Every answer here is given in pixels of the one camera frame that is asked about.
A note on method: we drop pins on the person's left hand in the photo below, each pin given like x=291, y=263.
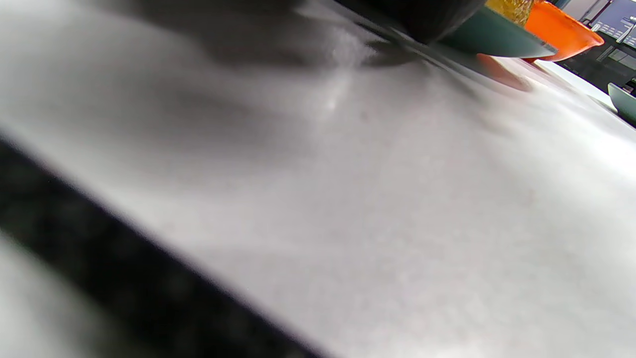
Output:
x=422, y=20

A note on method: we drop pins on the teal plate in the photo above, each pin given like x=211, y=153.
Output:
x=625, y=102
x=497, y=40

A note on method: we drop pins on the brown bread slice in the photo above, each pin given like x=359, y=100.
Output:
x=512, y=10

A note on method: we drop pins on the orange bowl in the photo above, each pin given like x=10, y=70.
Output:
x=561, y=32

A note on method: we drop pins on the computer monitor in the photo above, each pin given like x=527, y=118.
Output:
x=618, y=22

